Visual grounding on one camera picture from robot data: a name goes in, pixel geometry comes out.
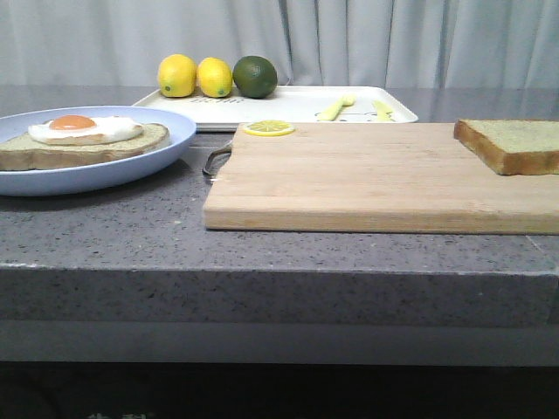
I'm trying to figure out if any light blue round plate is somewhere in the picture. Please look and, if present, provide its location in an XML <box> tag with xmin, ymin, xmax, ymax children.
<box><xmin>1</xmin><ymin>106</ymin><xmax>197</xmax><ymax>196</ymax></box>

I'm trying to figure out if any fried egg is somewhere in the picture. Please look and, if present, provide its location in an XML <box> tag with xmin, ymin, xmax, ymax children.
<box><xmin>28</xmin><ymin>114</ymin><xmax>143</xmax><ymax>146</ymax></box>

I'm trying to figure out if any bread slice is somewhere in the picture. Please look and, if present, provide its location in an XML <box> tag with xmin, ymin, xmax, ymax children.
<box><xmin>453</xmin><ymin>119</ymin><xmax>558</xmax><ymax>175</ymax></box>
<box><xmin>1</xmin><ymin>123</ymin><xmax>170</xmax><ymax>171</ymax></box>

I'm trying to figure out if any white bear tray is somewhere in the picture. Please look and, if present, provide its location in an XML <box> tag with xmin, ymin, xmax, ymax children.
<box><xmin>136</xmin><ymin>86</ymin><xmax>418</xmax><ymax>132</ymax></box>

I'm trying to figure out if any lemon slice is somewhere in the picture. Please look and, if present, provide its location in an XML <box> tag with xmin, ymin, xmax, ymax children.
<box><xmin>242</xmin><ymin>120</ymin><xmax>295</xmax><ymax>136</ymax></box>

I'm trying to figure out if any yellow plastic fork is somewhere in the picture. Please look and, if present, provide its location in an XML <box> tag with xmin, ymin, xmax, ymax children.
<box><xmin>317</xmin><ymin>94</ymin><xmax>355</xmax><ymax>121</ymax></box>

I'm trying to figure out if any green lime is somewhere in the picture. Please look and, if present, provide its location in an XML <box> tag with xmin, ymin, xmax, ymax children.
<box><xmin>232</xmin><ymin>56</ymin><xmax>278</xmax><ymax>99</ymax></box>

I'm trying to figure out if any wooden cutting board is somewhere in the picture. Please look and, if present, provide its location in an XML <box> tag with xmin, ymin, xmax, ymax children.
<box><xmin>204</xmin><ymin>123</ymin><xmax>558</xmax><ymax>234</ymax></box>

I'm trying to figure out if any yellow plastic knife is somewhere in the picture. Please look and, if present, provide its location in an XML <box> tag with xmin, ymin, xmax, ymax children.
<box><xmin>373</xmin><ymin>100</ymin><xmax>394</xmax><ymax>122</ymax></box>

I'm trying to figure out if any right yellow lemon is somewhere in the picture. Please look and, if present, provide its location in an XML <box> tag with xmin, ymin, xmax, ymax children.
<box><xmin>197</xmin><ymin>57</ymin><xmax>232</xmax><ymax>98</ymax></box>

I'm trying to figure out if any yellow lemon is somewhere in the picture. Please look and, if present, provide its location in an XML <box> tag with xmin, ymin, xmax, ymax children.
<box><xmin>157</xmin><ymin>54</ymin><xmax>197</xmax><ymax>98</ymax></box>
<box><xmin>197</xmin><ymin>57</ymin><xmax>232</xmax><ymax>98</ymax></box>

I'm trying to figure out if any left yellow lemon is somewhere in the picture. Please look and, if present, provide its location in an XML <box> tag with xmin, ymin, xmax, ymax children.
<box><xmin>157</xmin><ymin>54</ymin><xmax>197</xmax><ymax>98</ymax></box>

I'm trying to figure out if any grey curtain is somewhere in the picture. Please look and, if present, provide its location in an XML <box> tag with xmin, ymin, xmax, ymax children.
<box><xmin>1</xmin><ymin>1</ymin><xmax>558</xmax><ymax>88</ymax></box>

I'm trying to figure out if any metal cutting board handle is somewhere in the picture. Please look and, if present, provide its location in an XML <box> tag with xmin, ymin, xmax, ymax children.
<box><xmin>202</xmin><ymin>141</ymin><xmax>232</xmax><ymax>180</ymax></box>

